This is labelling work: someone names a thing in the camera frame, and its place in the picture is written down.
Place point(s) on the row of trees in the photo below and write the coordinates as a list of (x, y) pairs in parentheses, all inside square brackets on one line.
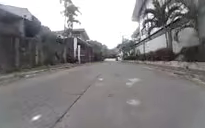
[(100, 50)]

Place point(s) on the house with dark gate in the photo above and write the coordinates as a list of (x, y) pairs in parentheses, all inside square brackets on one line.
[(78, 46)]

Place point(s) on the grey concrete road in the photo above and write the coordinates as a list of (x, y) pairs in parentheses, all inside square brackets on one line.
[(116, 96)]

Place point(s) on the tall thin tree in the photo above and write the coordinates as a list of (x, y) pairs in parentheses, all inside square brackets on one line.
[(70, 15)]

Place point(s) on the dark hedge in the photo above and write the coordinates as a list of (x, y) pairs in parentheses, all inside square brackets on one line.
[(163, 54)]

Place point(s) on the white building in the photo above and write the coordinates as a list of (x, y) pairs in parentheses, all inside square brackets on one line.
[(146, 13)]

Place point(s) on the concrete kerb strip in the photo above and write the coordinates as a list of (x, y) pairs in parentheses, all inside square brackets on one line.
[(186, 65), (26, 72)]

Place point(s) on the palm tree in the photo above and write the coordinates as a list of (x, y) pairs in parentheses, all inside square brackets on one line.
[(165, 16)]

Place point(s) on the grey building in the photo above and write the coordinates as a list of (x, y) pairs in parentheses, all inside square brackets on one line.
[(10, 16)]

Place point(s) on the white boundary wall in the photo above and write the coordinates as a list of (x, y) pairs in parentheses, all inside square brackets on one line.
[(156, 42)]

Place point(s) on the grey wall with gate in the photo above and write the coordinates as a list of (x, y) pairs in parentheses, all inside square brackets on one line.
[(23, 50)]

